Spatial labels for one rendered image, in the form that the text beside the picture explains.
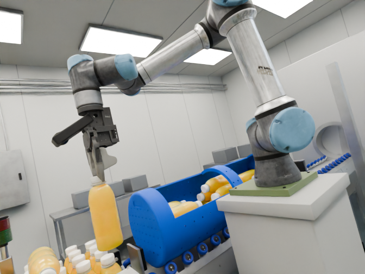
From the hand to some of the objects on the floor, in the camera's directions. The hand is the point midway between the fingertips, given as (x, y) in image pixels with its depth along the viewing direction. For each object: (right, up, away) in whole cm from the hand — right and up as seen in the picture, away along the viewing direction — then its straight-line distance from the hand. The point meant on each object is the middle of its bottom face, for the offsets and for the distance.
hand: (97, 178), depth 59 cm
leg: (+193, -100, +129) cm, 253 cm away
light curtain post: (+166, -103, +76) cm, 210 cm away
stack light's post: (-20, -143, +16) cm, 145 cm away
